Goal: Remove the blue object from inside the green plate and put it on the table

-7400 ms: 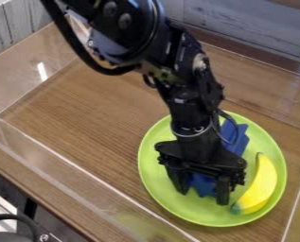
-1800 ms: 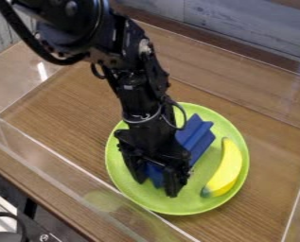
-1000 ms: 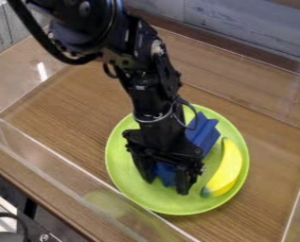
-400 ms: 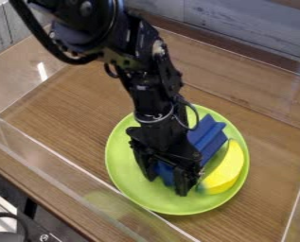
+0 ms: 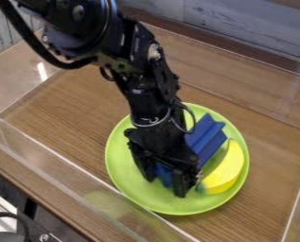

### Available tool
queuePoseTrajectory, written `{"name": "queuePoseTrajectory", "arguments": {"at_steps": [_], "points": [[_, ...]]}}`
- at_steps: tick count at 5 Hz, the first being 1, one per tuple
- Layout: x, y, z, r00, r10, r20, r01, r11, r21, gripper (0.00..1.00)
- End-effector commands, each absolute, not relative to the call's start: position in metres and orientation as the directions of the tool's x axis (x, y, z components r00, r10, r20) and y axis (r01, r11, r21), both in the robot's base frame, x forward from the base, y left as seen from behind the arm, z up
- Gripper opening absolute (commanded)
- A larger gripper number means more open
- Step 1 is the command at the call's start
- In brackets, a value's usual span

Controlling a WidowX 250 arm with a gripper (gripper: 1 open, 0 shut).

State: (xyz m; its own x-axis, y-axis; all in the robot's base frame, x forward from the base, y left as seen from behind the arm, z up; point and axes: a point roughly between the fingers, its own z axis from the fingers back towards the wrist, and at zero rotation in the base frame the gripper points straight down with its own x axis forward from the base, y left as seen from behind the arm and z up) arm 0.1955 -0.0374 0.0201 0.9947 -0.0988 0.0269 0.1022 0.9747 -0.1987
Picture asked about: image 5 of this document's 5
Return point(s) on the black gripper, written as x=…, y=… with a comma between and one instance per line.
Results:
x=161, y=154

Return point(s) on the yellow toy banana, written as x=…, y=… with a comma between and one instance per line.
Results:
x=223, y=177

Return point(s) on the green round plate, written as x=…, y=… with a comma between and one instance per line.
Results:
x=155, y=195

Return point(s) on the blue cross-shaped block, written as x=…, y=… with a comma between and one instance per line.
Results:
x=207, y=139

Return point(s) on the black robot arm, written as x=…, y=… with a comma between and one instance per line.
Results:
x=88, y=30

